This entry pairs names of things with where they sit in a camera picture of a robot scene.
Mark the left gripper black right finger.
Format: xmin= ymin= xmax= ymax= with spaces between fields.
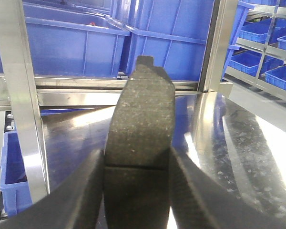
xmin=169 ymin=147 xmax=286 ymax=229

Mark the blue crate under table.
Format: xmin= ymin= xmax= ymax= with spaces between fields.
xmin=0 ymin=131 xmax=32 ymax=218

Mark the steel shelf rack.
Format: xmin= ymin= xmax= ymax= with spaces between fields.
xmin=225 ymin=0 xmax=286 ymax=101

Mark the grey brake pad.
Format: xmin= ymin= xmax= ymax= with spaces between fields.
xmin=103 ymin=56 xmax=175 ymax=229

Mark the right blue plastic crate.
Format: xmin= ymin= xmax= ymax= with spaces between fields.
xmin=110 ymin=0 xmax=214 ymax=81

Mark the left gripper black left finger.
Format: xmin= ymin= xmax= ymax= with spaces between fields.
xmin=0 ymin=149 xmax=104 ymax=229

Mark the steel table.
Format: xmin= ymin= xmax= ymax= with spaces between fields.
xmin=42 ymin=93 xmax=286 ymax=224

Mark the left blue plastic crate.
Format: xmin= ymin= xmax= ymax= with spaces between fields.
xmin=0 ymin=0 xmax=129 ymax=78

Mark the stainless steel roller rack frame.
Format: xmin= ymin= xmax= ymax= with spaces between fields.
xmin=0 ymin=0 xmax=239 ymax=206

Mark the blue plastic crate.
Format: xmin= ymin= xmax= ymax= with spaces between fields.
xmin=110 ymin=0 xmax=214 ymax=81
xmin=0 ymin=0 xmax=129 ymax=78

